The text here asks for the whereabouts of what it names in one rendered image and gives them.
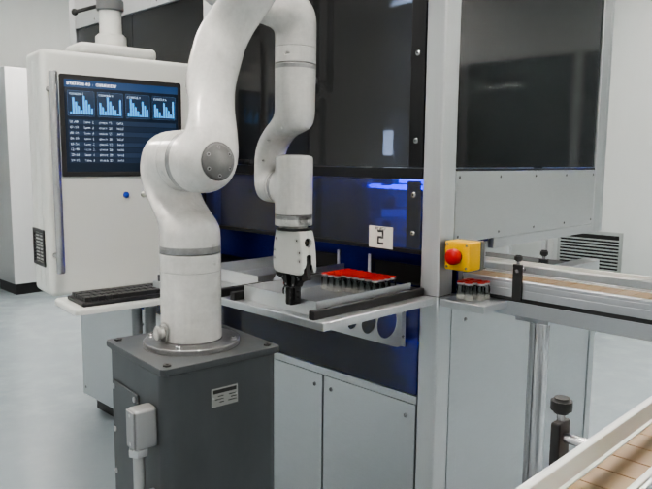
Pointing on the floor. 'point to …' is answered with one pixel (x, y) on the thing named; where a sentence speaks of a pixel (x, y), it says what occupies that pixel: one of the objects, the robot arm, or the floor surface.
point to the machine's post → (435, 101)
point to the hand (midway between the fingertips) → (293, 295)
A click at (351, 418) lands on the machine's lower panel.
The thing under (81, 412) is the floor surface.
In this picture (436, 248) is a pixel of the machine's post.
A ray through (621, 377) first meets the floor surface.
